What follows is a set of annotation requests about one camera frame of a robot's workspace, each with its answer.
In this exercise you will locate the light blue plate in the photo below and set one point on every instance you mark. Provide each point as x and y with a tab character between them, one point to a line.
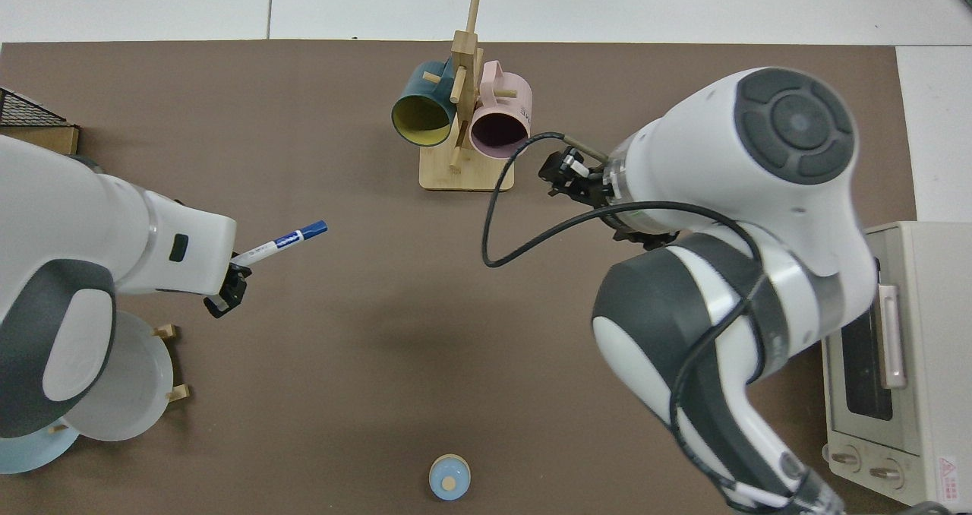
30	454

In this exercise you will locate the dark blue cup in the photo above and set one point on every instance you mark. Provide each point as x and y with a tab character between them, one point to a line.
421	90

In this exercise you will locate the pink cup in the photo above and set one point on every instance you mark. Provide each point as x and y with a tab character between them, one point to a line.
509	101

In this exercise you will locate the small blue round thing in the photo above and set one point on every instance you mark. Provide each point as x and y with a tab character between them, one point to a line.
449	478

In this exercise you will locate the grey plate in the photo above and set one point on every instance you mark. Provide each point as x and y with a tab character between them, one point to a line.
144	378

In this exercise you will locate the brown table cloth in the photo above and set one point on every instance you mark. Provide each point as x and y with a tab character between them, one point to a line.
342	348

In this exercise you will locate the wooden cup stand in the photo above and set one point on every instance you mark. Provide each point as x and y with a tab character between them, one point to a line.
467	173

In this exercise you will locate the pale toaster oven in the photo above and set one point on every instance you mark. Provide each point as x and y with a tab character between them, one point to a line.
926	424

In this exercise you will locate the wooden plate rack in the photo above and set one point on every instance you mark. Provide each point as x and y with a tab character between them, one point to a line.
178	393

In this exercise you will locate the blue and white marker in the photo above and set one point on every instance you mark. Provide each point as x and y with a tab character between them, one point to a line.
288	238

